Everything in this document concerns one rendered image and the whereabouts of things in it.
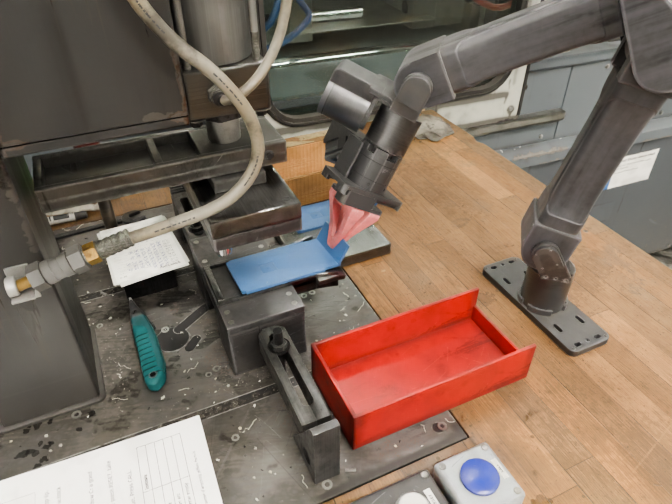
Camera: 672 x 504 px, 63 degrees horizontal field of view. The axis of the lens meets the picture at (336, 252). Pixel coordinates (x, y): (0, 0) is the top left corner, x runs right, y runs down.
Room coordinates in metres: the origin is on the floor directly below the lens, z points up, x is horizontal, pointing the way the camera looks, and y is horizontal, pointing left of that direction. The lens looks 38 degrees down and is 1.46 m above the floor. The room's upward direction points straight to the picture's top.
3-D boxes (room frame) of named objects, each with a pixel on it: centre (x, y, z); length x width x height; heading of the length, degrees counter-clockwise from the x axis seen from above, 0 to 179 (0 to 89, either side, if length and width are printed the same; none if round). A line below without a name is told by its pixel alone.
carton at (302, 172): (0.92, 0.07, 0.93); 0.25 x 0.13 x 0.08; 115
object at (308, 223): (0.81, 0.01, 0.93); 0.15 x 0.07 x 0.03; 114
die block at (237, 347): (0.57, 0.13, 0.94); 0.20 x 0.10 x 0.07; 25
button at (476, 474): (0.30, -0.15, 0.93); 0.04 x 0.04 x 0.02
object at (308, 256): (0.58, 0.07, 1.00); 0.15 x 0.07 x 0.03; 116
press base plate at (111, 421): (0.56, 0.21, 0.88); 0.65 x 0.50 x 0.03; 25
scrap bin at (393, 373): (0.46, -0.11, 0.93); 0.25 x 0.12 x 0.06; 115
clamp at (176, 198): (0.72, 0.23, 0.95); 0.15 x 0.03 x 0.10; 25
